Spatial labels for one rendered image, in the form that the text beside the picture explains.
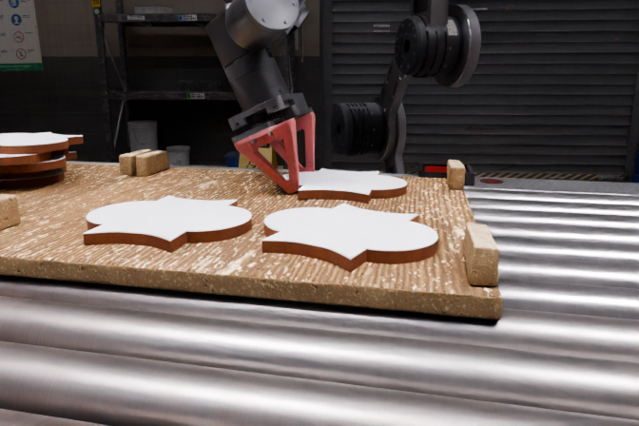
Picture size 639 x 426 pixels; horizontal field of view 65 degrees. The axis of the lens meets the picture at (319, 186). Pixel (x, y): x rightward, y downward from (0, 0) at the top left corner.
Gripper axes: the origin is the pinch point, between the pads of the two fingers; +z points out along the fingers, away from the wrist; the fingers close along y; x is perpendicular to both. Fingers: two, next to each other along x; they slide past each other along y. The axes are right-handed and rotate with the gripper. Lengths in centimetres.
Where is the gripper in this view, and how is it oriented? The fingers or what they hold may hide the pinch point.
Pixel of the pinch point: (299, 178)
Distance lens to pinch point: 57.7
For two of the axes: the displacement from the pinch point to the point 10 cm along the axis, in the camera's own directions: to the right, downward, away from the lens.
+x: -8.9, 3.6, 2.7
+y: 2.1, -2.1, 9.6
